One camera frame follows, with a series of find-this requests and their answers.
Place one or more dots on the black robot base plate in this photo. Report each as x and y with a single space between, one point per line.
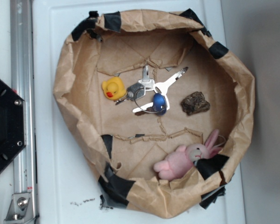
12 129

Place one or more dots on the brown paper bag basin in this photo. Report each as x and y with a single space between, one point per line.
121 147

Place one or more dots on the silver key pointing up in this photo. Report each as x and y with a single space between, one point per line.
146 80

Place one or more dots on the yellow rubber duck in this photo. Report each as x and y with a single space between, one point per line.
114 88

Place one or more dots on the grey headed key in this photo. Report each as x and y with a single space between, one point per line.
133 93

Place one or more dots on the pink plush bunny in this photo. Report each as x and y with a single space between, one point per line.
179 162

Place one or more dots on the metal rail bracket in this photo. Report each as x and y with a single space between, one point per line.
22 209

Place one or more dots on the dark brown rock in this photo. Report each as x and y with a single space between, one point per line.
195 103

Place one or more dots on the long silver key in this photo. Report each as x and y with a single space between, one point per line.
162 87

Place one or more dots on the blue capped key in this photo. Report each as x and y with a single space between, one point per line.
158 106

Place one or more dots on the aluminium rail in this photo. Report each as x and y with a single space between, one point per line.
25 171

